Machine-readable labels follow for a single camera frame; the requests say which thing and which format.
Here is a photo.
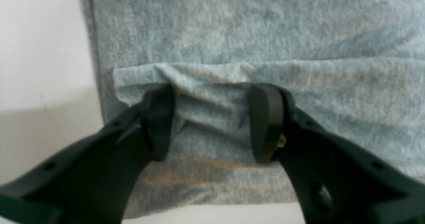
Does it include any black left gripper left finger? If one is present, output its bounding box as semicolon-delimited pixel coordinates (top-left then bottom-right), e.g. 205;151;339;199
0;84;176;224

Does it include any grey T-shirt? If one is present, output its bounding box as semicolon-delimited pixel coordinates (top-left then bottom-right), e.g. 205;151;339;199
81;0;425;219

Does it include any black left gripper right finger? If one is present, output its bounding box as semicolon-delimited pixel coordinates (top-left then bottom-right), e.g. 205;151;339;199
247;83;425;224

